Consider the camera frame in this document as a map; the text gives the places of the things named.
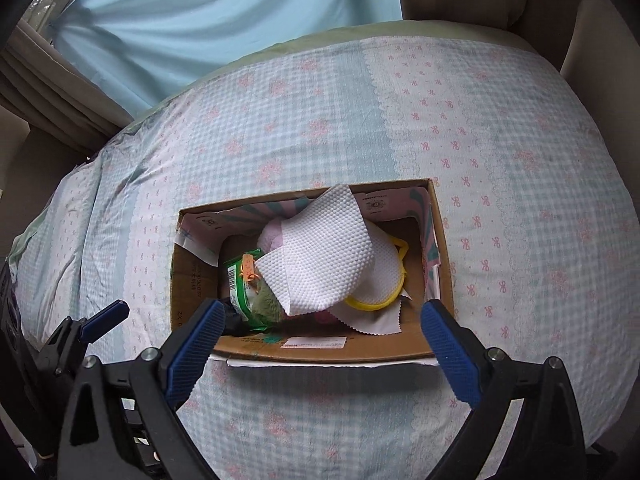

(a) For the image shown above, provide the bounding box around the yellow rimmed white mesh pad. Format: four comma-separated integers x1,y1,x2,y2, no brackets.
345,221,409,312

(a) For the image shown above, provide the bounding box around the white paper towel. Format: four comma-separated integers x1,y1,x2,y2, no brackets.
257,184,374,316

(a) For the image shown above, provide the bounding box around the orange green furry pompom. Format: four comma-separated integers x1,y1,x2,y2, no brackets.
236,252,284,328

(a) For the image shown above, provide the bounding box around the magenta soft pouch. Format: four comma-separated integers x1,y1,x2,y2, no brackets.
299,310,341,326

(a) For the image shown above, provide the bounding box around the white cloth with zigzag edge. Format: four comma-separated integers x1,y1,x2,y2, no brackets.
329,296,405,336

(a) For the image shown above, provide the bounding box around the black fuzzy scrunchie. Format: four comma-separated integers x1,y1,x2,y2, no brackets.
222,304,250,337

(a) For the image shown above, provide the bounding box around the green wet wipes pack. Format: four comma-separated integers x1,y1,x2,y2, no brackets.
226,248,279,330

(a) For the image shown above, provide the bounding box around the cardboard box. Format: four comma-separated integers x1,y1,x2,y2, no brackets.
170,180,452,366

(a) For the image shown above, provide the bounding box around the pink rolled towel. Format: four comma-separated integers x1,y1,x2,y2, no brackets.
257,218,283,254

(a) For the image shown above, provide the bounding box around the light blue curtain cloth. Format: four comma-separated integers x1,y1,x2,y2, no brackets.
50,0,401,117

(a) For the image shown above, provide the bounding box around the green bed sheet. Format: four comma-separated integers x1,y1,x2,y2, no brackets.
1,20,533,256

